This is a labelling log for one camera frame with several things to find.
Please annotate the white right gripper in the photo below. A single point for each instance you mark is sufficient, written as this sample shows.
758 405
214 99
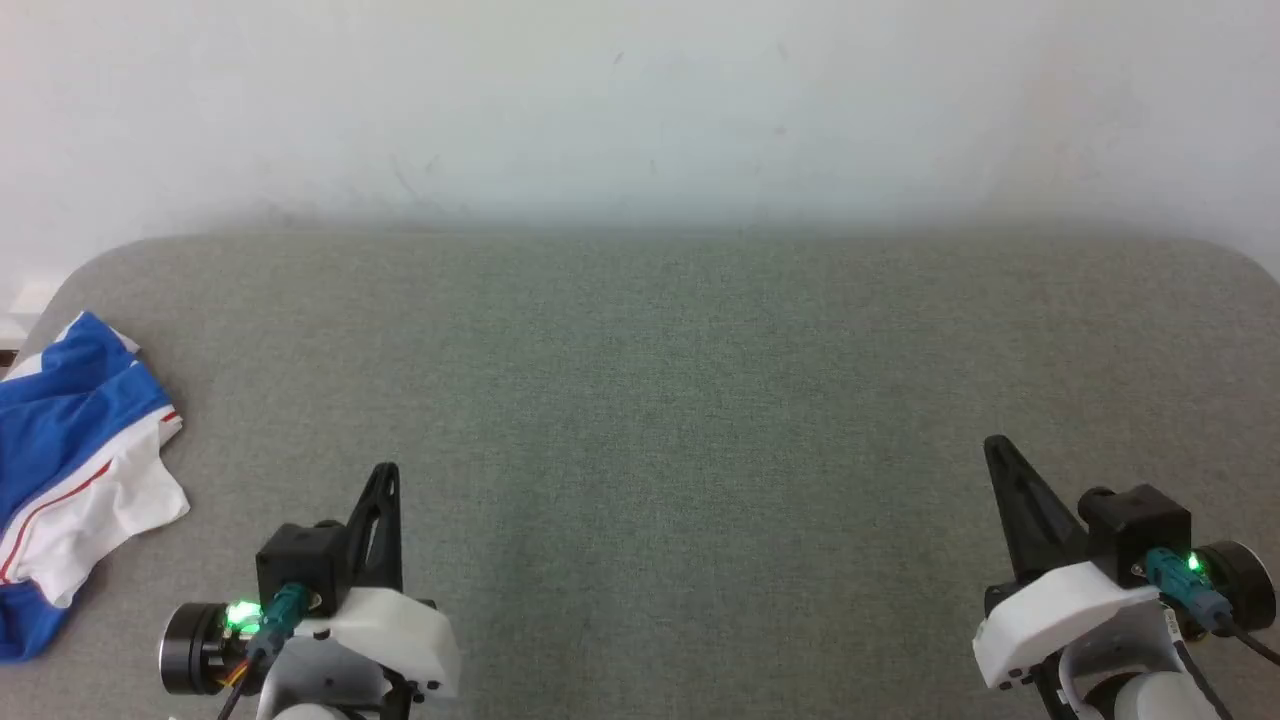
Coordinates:
1050 620

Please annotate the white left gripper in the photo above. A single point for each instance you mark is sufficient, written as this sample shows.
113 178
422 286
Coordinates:
400 640

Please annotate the blue white red-striped shirt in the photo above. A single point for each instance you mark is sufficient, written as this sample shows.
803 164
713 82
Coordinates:
60 420

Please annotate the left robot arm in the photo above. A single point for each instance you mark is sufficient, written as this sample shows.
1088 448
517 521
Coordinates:
190 650

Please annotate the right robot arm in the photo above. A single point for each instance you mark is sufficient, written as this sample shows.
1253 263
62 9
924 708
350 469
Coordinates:
1245 585

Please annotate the grey fabric sofa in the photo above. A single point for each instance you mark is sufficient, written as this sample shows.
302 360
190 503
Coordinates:
640 400

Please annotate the white baseboard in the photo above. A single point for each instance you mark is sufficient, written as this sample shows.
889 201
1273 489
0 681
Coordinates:
35 300

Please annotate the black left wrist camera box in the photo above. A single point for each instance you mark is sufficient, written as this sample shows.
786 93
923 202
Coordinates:
300 560

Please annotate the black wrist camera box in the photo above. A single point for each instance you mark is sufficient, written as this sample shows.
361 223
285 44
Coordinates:
1140 525
300 560

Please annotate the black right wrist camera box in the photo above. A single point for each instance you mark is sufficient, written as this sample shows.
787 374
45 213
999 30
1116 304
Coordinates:
1140 525

